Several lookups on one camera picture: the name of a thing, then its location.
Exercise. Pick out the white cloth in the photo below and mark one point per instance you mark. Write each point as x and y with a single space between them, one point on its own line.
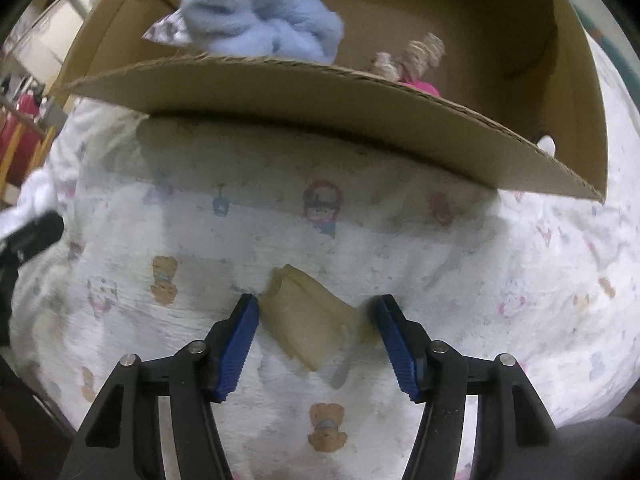
30 200

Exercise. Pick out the red bag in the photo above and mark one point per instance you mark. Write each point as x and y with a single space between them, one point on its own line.
12 145

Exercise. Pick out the pink rubber toy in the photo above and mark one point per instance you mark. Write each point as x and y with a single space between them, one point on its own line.
420 87

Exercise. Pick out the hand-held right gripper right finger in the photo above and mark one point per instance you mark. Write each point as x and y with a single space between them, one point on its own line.
397 347

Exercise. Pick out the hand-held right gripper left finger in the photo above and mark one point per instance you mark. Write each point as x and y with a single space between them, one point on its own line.
237 345

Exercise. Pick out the fluffy blue scrunchie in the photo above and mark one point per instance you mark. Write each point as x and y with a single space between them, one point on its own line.
260 15

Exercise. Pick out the cream scrunchie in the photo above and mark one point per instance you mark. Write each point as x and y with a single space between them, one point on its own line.
425 49

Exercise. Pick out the small beige patterned scrunchie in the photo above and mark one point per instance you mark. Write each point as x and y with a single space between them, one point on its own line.
385 63

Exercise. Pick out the yellow wooden frame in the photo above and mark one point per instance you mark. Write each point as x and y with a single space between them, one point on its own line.
30 150

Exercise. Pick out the clear labelled plastic packet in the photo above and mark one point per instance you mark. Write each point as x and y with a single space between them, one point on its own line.
167 30

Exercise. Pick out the brown cardboard box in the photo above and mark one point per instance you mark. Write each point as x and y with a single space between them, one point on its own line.
300 95

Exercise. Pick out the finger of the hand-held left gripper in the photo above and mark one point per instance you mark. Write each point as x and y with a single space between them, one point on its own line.
32 237

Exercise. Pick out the teal orange pillow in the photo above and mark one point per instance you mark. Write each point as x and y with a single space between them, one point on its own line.
590 22

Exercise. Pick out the white printed blanket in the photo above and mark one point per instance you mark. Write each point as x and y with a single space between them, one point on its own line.
450 270

